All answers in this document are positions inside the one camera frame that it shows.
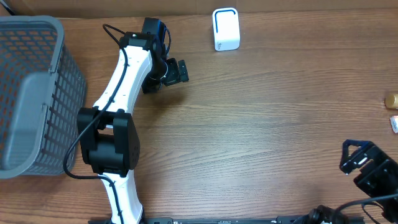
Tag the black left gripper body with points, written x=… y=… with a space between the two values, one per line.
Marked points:
x=164 y=73

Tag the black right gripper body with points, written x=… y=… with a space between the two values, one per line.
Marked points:
x=382 y=179

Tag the white tube with gold cap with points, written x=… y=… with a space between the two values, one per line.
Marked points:
x=391 y=101

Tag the small orange white box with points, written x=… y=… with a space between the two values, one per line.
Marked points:
x=394 y=123

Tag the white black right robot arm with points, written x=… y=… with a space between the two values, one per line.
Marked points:
x=387 y=204

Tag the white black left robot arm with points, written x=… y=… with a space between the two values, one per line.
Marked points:
x=107 y=135

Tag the white barcode scanner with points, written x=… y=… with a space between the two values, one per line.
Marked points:
x=226 y=29

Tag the grey mesh basket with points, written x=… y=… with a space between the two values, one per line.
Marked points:
x=42 y=90

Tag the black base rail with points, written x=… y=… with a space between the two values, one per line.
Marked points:
x=277 y=220

